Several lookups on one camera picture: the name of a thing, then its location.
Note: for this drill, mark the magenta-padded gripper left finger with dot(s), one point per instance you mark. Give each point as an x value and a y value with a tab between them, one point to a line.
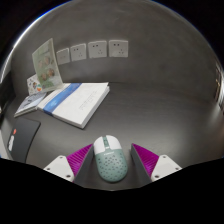
61	165

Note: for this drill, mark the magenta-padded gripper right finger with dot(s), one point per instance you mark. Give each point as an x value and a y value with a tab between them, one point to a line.
163	165

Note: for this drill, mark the green and white computer mouse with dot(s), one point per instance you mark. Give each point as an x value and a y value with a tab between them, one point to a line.
110	163

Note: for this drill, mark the dark grey mouse pad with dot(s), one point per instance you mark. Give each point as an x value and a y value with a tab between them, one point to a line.
23	136

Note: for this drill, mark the white book with blue stripe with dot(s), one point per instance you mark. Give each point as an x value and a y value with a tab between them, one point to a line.
80	103

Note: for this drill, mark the grey patterned booklet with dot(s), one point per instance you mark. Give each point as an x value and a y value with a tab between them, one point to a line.
29	103

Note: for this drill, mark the white card with colourful stickers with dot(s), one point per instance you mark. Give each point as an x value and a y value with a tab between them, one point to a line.
33	85

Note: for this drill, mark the green menu sign stand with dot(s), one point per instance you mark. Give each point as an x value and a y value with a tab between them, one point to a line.
46	66

